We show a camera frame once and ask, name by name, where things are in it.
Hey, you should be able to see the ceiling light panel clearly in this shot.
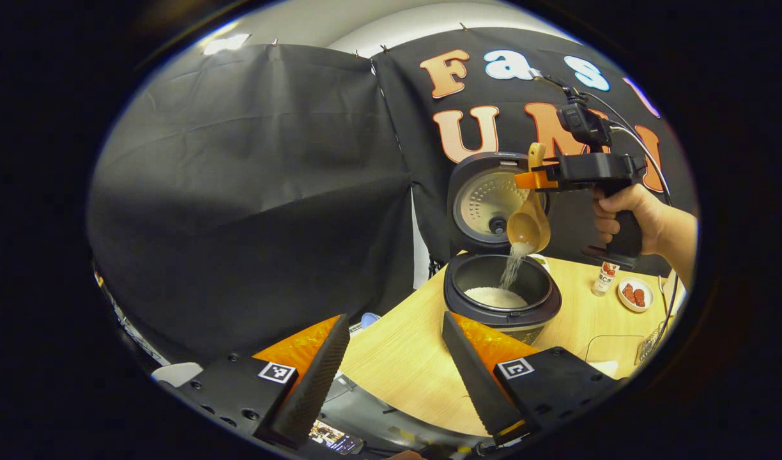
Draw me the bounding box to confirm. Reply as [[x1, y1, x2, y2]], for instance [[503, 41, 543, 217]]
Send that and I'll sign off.
[[203, 33, 251, 55]]

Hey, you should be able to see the metal wire chopstick holder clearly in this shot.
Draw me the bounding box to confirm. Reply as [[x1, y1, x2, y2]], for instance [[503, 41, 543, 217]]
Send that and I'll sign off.
[[635, 323, 666, 365]]

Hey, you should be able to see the clear drink bottle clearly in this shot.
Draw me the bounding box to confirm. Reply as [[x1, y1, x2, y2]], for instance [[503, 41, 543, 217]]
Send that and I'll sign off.
[[591, 261, 620, 297]]

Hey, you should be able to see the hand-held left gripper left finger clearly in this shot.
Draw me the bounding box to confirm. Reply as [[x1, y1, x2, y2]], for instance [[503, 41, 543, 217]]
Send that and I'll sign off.
[[183, 313, 351, 448]]

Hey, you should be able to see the wooden spoon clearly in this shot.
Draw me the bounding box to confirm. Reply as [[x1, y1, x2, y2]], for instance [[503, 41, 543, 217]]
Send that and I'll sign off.
[[507, 142, 551, 254]]

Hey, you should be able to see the thin black table cable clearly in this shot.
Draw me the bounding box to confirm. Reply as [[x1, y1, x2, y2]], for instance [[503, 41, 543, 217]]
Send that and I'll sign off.
[[585, 335, 646, 362]]

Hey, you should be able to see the smartphone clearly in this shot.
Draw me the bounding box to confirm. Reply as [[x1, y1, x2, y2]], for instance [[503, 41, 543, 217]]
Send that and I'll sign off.
[[308, 418, 366, 456]]

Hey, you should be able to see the white rice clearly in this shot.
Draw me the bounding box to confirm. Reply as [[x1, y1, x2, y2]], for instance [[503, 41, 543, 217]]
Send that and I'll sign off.
[[463, 241, 536, 310]]

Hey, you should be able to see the dark grey rice cooker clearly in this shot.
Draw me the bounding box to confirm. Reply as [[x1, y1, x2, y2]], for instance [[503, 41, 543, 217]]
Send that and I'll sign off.
[[443, 151, 563, 346]]

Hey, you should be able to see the white round plate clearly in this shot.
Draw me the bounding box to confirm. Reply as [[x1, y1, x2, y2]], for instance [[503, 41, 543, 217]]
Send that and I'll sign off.
[[617, 277, 655, 313]]

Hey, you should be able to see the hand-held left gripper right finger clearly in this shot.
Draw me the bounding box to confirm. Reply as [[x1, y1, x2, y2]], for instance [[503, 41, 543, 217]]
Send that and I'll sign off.
[[442, 311, 622, 446]]

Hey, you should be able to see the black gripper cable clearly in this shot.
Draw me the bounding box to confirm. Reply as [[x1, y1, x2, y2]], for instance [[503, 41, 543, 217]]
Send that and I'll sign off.
[[583, 89, 680, 358]]

